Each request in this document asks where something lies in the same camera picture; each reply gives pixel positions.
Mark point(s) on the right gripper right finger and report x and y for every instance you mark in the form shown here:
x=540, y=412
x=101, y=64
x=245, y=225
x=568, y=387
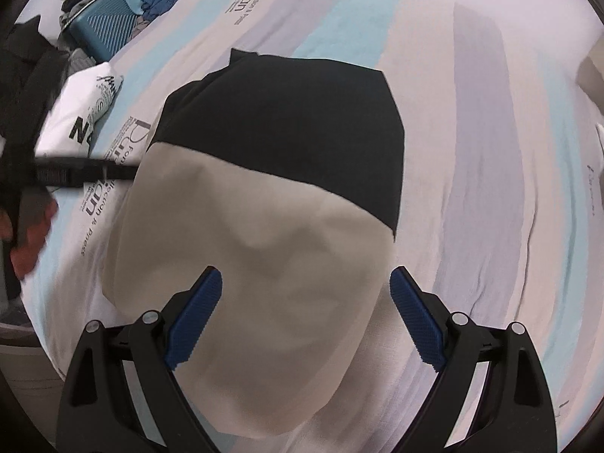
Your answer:
x=490, y=393

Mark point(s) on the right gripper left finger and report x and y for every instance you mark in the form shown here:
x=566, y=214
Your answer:
x=97, y=413

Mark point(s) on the beige and black jacket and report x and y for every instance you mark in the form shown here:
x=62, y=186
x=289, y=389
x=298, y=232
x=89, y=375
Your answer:
x=285, y=175

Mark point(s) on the person's left hand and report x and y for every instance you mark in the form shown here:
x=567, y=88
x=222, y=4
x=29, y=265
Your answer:
x=25, y=256

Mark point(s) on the white printed folded t-shirt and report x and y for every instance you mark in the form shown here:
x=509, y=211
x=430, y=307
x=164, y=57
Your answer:
x=69, y=126

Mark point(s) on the teal hard-shell suitcase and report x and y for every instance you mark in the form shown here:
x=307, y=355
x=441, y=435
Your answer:
x=102, y=28

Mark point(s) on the striped pastel bed sheet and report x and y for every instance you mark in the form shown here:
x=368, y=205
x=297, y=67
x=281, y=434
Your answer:
x=501, y=211

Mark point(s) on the white and black crumpled garment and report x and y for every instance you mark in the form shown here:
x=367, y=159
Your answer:
x=600, y=134

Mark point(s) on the beige curtain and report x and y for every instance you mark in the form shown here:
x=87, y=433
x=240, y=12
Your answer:
x=590, y=76

